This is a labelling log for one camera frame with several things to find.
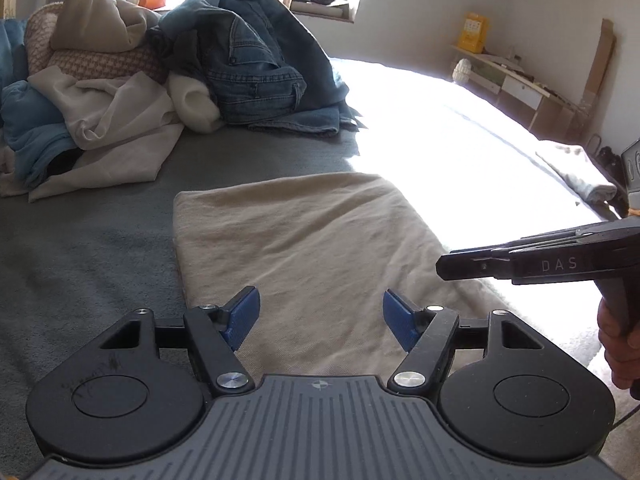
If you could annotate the person's right hand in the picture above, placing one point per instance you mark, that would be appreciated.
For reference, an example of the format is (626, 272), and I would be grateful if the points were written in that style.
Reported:
(615, 350)

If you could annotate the cardboard box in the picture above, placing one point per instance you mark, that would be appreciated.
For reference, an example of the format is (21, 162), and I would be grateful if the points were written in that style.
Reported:
(320, 10)

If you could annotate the white low cabinet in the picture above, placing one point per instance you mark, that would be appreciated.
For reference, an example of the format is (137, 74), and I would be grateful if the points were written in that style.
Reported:
(520, 90)

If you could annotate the white fluffy ball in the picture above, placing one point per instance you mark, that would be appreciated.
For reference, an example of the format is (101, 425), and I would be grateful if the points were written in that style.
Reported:
(462, 70)

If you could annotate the white fluffy garment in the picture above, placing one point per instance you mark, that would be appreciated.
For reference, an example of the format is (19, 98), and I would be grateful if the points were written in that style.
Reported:
(195, 105)

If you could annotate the beige hoodie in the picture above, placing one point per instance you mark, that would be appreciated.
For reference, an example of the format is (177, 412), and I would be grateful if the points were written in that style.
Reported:
(90, 20)

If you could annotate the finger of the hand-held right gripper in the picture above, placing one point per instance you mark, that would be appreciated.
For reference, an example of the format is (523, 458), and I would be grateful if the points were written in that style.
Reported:
(465, 267)

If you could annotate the white satin shirt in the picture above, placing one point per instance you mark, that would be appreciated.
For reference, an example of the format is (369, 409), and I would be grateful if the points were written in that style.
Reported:
(115, 110)

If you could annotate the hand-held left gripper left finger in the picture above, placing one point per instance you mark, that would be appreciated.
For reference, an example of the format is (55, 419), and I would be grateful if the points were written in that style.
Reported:
(242, 315)

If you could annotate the blue duvet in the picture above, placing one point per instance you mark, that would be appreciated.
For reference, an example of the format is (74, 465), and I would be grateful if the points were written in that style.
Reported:
(12, 45)

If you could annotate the pink houndstooth garment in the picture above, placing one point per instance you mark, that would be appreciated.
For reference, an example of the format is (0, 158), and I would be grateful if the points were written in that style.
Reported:
(100, 65)

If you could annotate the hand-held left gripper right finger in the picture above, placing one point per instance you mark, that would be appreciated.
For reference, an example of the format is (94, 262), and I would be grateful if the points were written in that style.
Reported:
(400, 320)

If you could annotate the white cotton garment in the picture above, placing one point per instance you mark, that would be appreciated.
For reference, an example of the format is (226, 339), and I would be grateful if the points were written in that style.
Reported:
(125, 165)

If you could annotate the yellow box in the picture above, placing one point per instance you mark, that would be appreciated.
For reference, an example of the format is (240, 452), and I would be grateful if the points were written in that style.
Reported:
(474, 34)

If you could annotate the bed with grey sheet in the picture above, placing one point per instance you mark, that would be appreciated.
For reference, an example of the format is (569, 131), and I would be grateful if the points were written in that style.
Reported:
(75, 260)

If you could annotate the long cardboard strip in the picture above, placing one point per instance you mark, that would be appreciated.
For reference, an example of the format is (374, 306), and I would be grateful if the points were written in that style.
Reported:
(600, 60)

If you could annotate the folded white garment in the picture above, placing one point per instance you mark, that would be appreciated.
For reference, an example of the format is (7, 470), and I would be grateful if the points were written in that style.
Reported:
(580, 175)

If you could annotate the blue denim jeans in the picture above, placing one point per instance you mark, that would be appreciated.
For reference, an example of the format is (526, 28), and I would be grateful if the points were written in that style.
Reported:
(275, 60)

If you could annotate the dark grey garment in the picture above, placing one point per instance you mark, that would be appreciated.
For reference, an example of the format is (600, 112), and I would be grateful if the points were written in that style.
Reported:
(180, 50)

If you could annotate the light blue garment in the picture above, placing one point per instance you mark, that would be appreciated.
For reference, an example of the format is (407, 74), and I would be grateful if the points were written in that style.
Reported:
(30, 125)

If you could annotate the small black object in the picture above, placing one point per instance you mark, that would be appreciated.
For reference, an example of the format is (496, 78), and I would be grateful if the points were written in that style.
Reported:
(610, 165)

